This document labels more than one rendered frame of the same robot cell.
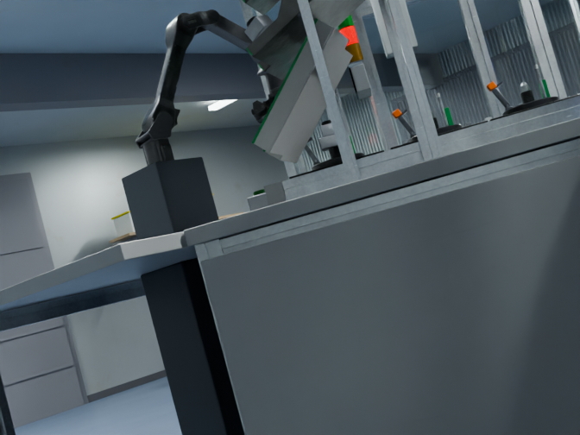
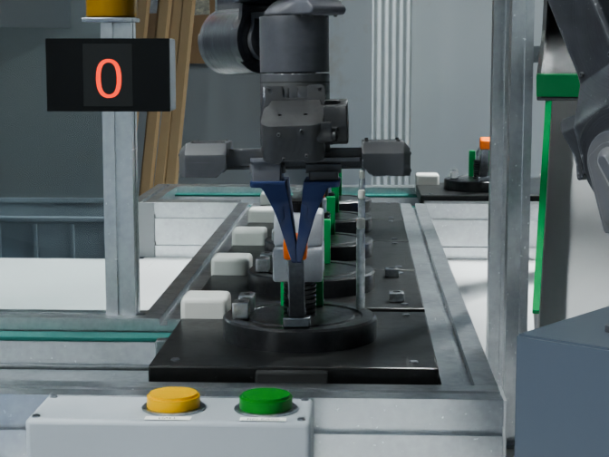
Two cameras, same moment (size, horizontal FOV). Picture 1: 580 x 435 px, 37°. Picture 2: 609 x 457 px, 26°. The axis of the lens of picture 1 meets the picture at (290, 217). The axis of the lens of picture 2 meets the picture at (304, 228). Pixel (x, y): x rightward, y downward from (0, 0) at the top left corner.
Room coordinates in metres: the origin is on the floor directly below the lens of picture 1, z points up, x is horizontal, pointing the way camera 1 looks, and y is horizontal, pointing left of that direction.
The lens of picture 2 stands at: (2.29, 1.02, 1.23)
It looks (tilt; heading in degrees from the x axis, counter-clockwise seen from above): 8 degrees down; 266
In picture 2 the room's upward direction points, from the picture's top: straight up
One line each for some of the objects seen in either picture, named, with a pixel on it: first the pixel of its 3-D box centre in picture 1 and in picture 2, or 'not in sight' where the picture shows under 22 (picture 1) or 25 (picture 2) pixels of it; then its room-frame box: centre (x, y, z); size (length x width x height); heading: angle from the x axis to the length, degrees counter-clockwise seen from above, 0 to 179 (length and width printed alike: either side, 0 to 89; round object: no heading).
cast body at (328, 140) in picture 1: (334, 133); (299, 237); (2.22, -0.17, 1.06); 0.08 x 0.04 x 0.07; 84
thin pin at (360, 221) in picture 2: not in sight; (360, 263); (2.17, -0.18, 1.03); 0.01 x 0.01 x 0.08
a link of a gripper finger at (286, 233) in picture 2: not in sight; (274, 220); (2.25, -0.06, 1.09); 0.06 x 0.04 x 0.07; 84
